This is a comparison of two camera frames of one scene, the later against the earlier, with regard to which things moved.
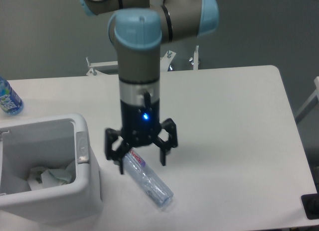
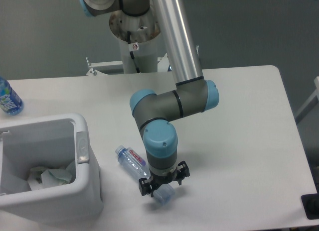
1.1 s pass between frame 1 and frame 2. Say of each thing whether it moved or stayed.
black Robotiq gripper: moved
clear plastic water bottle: stayed
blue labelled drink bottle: stayed
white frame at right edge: stayed
